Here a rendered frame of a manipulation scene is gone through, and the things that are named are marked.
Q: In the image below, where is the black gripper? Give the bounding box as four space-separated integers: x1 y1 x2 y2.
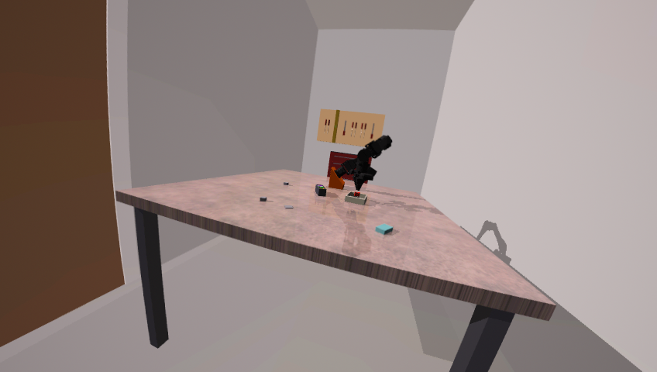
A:
349 160 373 191

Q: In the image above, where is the light blue block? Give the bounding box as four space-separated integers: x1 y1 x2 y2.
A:
376 224 393 234

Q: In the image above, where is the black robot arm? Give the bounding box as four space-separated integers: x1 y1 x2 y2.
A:
334 136 392 178

